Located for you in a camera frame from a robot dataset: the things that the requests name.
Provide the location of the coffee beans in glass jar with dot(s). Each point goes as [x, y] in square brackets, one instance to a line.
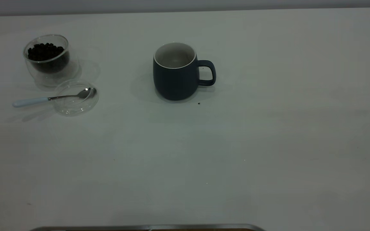
[47, 54]

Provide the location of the clear double-wall glass jar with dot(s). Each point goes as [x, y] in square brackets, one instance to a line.
[53, 75]

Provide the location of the dark grey ceramic mug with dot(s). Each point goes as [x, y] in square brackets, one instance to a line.
[175, 81]

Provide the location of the clear round glass lid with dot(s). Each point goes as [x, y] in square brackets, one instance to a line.
[75, 107]

